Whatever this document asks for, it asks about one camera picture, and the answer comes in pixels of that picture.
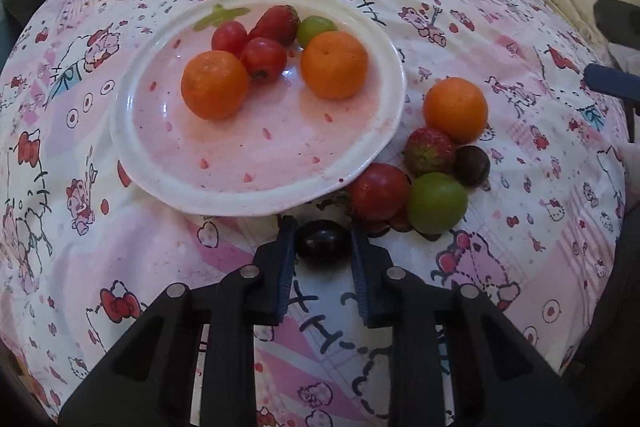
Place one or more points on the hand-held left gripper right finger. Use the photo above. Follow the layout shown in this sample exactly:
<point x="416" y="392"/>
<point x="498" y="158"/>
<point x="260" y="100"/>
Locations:
<point x="361" y="267"/>

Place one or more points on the pink cartoon printed blanket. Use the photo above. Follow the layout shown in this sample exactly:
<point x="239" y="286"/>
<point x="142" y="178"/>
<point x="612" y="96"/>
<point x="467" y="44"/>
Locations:
<point x="150" y="257"/>

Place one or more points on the red strawberry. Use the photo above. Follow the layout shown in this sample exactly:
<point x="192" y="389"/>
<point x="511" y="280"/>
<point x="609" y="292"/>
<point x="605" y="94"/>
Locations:
<point x="275" y="24"/>
<point x="429" y="151"/>

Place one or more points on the dark purple plum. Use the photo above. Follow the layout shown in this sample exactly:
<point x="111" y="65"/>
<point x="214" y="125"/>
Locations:
<point x="322" y="242"/>
<point x="471" y="164"/>

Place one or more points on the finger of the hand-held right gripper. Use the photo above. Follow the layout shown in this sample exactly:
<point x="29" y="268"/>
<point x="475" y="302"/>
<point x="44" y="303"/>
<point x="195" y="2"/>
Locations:
<point x="610" y="79"/>
<point x="617" y="24"/>

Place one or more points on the red cherry tomato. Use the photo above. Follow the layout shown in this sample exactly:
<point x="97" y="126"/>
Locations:
<point x="229" y="37"/>
<point x="379" y="191"/>
<point x="262" y="58"/>

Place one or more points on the orange mandarin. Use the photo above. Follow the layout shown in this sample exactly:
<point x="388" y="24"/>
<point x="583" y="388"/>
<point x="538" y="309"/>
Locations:
<point x="455" y="109"/>
<point x="334" y="64"/>
<point x="215" y="84"/>

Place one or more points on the white plastic plate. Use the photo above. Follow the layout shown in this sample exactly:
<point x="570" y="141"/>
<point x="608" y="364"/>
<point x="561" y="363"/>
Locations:
<point x="260" y="142"/>

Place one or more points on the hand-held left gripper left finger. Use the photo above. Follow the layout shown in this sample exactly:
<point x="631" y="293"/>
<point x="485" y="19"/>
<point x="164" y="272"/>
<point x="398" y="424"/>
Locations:
<point x="287" y="257"/>

